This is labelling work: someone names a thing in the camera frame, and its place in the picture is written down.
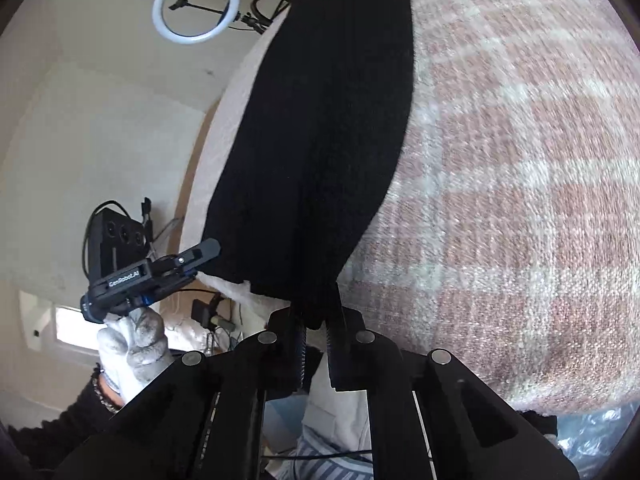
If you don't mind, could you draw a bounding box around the blue white striped cloth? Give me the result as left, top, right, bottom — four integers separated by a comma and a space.
276, 435, 375, 480

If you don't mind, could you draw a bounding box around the black ring light stand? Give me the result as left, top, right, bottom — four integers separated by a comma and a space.
169, 0, 268, 37

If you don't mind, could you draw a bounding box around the black device with round lenses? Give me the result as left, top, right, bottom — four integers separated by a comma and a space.
82, 201, 154, 282

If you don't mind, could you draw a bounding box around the black curved metal frame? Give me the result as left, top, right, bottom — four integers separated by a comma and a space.
251, 0, 297, 27

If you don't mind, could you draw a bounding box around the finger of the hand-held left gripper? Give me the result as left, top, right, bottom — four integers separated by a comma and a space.
152, 238, 222, 287

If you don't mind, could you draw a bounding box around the person's left hand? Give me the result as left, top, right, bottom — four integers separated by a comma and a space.
96, 304, 174, 406

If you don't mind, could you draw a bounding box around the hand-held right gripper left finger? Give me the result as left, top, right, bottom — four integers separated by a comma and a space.
55, 307, 307, 480

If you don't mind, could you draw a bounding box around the beaded bracelet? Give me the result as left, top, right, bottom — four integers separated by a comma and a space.
91, 364, 122, 415

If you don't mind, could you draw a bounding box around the clear plastic bag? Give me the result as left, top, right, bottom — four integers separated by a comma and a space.
554, 404, 632, 472

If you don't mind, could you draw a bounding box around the window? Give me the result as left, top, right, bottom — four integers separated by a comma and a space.
20, 290, 103, 353

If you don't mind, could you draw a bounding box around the dark garment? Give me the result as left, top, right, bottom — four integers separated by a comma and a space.
199, 0, 417, 332

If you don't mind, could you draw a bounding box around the black power adapter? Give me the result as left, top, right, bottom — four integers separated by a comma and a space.
192, 298, 215, 330

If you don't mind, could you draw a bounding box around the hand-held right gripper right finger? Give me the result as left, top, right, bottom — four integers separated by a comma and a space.
324, 305, 581, 480

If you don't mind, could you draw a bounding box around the pink checked blanket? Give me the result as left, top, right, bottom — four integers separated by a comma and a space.
180, 0, 640, 417

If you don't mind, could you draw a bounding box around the person's left forearm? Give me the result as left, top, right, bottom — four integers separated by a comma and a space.
0, 362, 127, 480

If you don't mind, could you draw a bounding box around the white ring light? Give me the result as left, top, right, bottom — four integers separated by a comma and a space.
152, 0, 241, 45

